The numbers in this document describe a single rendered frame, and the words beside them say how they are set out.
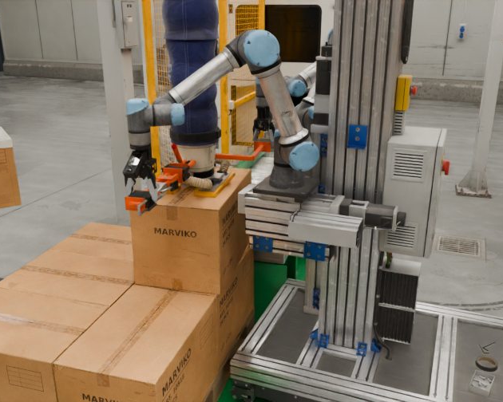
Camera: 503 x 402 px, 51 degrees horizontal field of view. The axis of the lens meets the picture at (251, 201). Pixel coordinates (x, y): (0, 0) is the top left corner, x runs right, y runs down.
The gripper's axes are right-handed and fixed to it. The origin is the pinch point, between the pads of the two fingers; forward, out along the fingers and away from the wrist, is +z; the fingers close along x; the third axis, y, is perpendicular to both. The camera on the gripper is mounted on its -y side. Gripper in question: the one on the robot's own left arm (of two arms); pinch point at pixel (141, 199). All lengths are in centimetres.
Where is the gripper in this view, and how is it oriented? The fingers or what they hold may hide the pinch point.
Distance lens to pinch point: 193.9
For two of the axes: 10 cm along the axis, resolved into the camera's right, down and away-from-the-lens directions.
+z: 0.0, 9.4, 3.4
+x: -9.7, -0.8, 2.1
